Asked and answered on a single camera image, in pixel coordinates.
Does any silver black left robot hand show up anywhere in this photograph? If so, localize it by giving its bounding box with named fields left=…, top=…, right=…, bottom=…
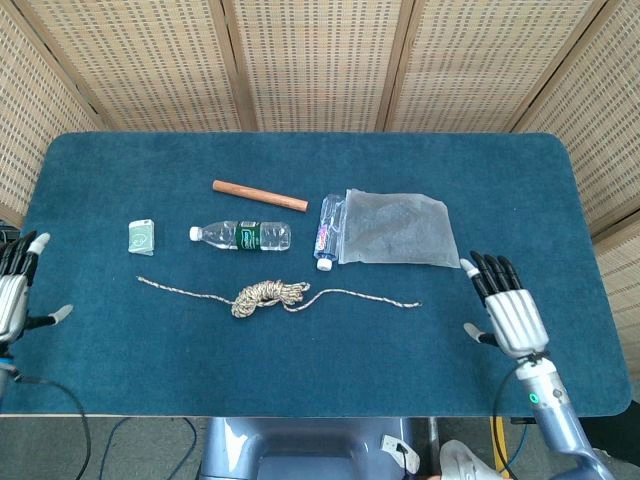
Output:
left=0, top=231, right=74, bottom=346

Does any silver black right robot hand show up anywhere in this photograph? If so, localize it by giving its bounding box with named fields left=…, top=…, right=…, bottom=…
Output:
left=459, top=251, right=550, bottom=359

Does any beige camouflage braided rope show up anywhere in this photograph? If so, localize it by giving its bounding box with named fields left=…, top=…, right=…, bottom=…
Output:
left=137, top=275, right=423, bottom=320

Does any woven folding screen panel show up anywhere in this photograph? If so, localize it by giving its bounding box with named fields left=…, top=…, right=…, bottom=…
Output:
left=12, top=0, right=259, bottom=134
left=592, top=232, right=640, bottom=374
left=222, top=0, right=415, bottom=134
left=0, top=0, right=114, bottom=231
left=512, top=0, right=640, bottom=241
left=382, top=0, right=624, bottom=134

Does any green tissue pack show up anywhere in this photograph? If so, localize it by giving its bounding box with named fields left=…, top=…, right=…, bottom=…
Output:
left=127, top=218, right=156, bottom=258

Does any clear plastic zip bag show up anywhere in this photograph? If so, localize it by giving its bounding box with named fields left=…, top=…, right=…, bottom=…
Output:
left=338, top=188, right=462, bottom=270

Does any white grey sneaker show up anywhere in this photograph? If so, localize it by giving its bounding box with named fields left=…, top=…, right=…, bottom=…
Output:
left=439, top=439, right=504, bottom=480

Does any white power socket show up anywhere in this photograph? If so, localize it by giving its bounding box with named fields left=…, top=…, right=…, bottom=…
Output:
left=382, top=433, right=420, bottom=474

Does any blue felt table cover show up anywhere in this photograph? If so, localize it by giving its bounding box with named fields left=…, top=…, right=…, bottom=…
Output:
left=0, top=131, right=633, bottom=419

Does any small bottle with pink label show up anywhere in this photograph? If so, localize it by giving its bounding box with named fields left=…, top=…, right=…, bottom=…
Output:
left=313, top=194, right=347, bottom=272

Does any blue-grey robot torso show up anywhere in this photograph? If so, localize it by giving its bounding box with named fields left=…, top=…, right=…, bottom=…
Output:
left=199, top=417, right=416, bottom=480

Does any clear bottle with green label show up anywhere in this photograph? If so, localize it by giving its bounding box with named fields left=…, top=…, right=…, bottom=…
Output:
left=188, top=219, right=293, bottom=254

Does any brown wooden stick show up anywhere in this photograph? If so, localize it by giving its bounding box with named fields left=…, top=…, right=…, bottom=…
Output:
left=212, top=179, right=310, bottom=215

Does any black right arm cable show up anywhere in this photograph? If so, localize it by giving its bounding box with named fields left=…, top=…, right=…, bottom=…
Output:
left=491, top=352, right=549, bottom=479

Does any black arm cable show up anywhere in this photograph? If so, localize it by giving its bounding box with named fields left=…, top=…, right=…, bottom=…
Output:
left=12, top=374, right=92, bottom=480
left=491, top=352, right=549, bottom=479

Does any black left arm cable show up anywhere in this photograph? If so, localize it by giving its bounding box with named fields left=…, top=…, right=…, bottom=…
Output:
left=12, top=374, right=92, bottom=480

